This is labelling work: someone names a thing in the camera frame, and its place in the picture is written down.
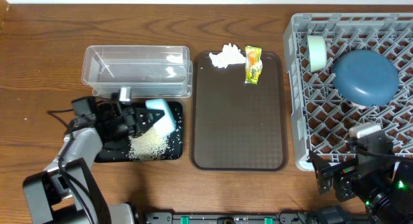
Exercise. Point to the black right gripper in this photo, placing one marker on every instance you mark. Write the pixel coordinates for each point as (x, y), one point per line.
(344, 171)

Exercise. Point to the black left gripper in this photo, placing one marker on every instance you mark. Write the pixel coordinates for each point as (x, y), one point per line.
(139, 126)

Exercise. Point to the dark blue plate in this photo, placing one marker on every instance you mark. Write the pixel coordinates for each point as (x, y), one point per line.
(366, 77)

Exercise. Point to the yellow snack wrapper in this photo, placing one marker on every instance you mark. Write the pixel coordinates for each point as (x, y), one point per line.
(253, 65)

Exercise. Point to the light green bowl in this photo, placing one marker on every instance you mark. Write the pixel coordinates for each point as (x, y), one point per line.
(317, 53)

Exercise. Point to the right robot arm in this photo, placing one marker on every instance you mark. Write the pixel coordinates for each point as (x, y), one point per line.
(394, 205)

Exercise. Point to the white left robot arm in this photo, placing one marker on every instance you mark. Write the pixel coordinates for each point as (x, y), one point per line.
(66, 191)

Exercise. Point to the black waste tray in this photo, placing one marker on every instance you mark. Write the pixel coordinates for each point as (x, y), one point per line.
(117, 151)

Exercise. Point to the grey dishwasher rack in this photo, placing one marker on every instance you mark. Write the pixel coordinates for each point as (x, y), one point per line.
(321, 117)

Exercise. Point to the white rice pile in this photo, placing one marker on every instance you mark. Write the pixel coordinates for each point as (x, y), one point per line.
(151, 147)

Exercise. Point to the clear plastic bin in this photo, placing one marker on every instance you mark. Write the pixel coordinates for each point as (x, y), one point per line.
(148, 70)

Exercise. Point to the brown plastic serving tray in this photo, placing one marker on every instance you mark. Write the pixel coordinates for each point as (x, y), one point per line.
(235, 125)

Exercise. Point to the crumpled white tissue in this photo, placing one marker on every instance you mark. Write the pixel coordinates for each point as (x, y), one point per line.
(230, 55)

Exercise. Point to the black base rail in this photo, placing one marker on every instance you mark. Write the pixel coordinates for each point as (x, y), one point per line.
(282, 218)

